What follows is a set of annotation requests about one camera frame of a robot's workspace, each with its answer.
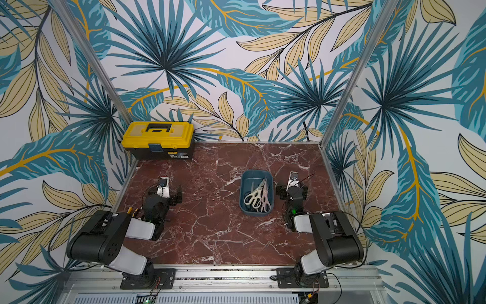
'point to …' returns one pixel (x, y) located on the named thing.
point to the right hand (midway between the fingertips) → (292, 181)
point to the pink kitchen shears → (264, 204)
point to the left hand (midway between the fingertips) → (169, 186)
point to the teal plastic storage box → (256, 176)
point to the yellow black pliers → (130, 211)
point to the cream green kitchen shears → (255, 197)
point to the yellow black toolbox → (159, 140)
